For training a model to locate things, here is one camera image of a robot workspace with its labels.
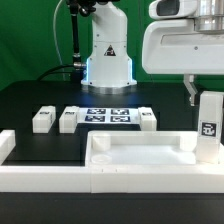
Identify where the black cable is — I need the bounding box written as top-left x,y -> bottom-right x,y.
35,64 -> 83,83

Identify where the white U-shaped fence wall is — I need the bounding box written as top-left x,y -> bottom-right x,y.
0,130 -> 224,193

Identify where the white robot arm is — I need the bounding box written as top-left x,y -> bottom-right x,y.
82,0 -> 224,103

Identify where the white desk top tray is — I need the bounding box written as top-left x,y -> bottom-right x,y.
84,129 -> 224,168

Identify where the white cable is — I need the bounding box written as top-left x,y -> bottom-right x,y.
52,0 -> 67,82

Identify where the fiducial marker sheet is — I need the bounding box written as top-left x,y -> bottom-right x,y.
77,108 -> 139,124

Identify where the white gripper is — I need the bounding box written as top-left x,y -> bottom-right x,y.
142,0 -> 224,106

